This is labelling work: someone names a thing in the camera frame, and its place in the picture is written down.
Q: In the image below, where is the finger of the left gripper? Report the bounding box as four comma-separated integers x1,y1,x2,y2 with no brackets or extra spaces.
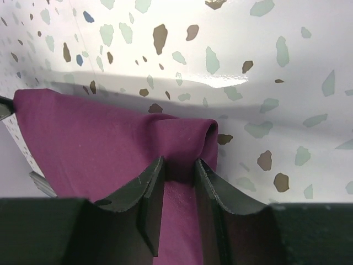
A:
0,96,15,120

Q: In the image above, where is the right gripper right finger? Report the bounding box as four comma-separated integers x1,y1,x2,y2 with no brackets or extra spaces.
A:
194,160,352,264

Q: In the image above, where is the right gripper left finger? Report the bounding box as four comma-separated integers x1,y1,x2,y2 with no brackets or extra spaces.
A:
1,157,164,264

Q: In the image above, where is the purple cloth mat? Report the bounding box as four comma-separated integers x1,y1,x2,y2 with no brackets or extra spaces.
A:
14,89,218,264

